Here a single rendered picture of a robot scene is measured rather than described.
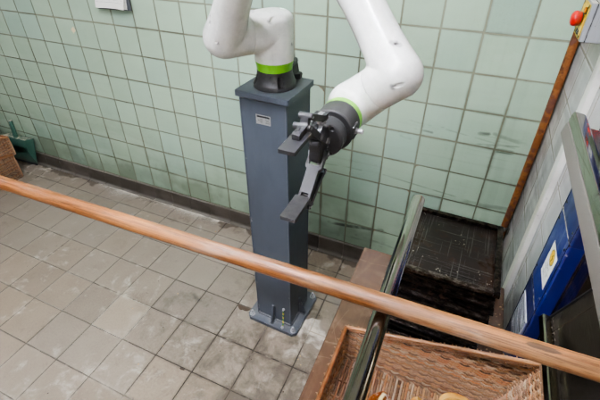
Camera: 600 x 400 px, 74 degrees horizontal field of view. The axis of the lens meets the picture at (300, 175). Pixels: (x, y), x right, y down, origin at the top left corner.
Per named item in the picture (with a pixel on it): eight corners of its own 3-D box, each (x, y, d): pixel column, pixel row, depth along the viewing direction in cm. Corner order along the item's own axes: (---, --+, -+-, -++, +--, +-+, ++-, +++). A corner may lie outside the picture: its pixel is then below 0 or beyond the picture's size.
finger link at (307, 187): (309, 145, 79) (311, 147, 80) (292, 199, 76) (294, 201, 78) (328, 149, 77) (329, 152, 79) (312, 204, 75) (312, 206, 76)
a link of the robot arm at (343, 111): (315, 134, 91) (316, 95, 86) (365, 144, 88) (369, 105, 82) (304, 146, 87) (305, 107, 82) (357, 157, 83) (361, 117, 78)
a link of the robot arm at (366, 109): (354, 124, 102) (328, 89, 100) (394, 99, 94) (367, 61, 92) (336, 150, 92) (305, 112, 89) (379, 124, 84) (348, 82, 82)
